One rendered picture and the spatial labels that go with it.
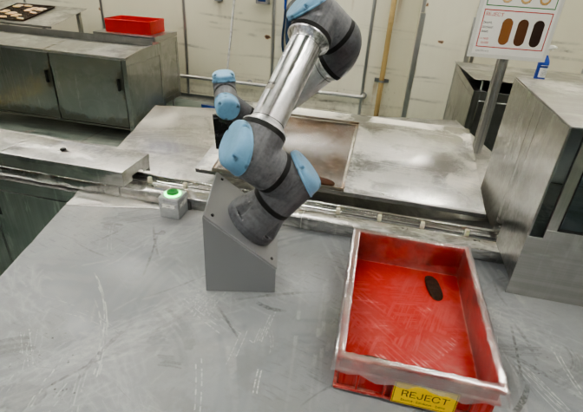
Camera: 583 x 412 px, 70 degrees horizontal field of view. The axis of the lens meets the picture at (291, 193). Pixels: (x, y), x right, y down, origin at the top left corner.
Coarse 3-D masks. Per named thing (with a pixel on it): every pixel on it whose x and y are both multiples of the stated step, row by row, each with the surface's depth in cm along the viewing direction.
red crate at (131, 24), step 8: (112, 16) 444; (120, 16) 459; (128, 16) 460; (136, 16) 458; (144, 16) 458; (112, 24) 432; (120, 24) 431; (128, 24) 429; (136, 24) 428; (144, 24) 427; (152, 24) 431; (160, 24) 450; (120, 32) 435; (128, 32) 433; (136, 32) 432; (144, 32) 431; (152, 32) 433
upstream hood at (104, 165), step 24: (0, 144) 159; (24, 144) 160; (48, 144) 162; (72, 144) 163; (24, 168) 154; (48, 168) 151; (72, 168) 148; (96, 168) 146; (120, 168) 147; (144, 168) 159
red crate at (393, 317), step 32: (384, 288) 114; (416, 288) 114; (448, 288) 115; (352, 320) 102; (384, 320) 103; (416, 320) 104; (448, 320) 104; (384, 352) 94; (416, 352) 95; (448, 352) 95; (352, 384) 85
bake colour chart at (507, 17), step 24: (504, 0) 173; (528, 0) 171; (552, 0) 170; (480, 24) 178; (504, 24) 177; (528, 24) 176; (552, 24) 174; (480, 48) 182; (504, 48) 181; (528, 48) 180
